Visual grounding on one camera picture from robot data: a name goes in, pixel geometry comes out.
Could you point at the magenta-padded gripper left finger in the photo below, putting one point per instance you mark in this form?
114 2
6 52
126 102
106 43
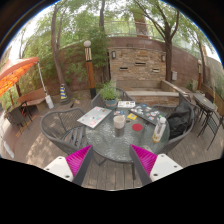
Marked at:
78 159

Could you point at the white ribbed ceramic mug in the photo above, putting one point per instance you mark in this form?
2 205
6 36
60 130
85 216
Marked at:
119 122

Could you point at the grey utility box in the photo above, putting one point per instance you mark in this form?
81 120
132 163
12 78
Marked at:
174 75

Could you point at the clear white-capped plastic bottle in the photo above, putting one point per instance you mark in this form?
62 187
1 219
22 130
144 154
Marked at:
159 131

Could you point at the blue yellow striped bollard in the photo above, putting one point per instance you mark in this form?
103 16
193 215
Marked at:
63 92

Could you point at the flat round red coaster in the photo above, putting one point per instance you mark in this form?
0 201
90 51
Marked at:
137 127

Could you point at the black wall lantern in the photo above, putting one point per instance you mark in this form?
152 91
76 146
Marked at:
113 55
163 58

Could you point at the dark folding chair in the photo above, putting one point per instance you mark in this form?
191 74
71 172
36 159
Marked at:
213 125
16 116

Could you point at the black bag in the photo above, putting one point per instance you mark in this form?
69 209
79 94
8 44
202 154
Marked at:
180 118

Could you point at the colourful sticker strip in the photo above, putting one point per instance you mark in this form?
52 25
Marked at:
119 112

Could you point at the wooden bench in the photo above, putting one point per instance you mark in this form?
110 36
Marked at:
31 97

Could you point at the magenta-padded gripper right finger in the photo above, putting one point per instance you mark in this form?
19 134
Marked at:
145 159

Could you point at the dark stickered laptop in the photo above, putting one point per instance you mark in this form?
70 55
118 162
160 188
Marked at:
148 114

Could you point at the small round dark table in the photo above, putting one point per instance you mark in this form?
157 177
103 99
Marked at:
204 101

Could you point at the orange patio umbrella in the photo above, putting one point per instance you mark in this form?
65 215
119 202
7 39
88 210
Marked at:
15 71

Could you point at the white umbrella base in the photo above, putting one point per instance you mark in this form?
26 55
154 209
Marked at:
49 102

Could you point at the silver stickered laptop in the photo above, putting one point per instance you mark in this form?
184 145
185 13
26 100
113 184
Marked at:
94 116

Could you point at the green plant in blue pot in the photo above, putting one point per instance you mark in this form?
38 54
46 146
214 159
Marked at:
110 95

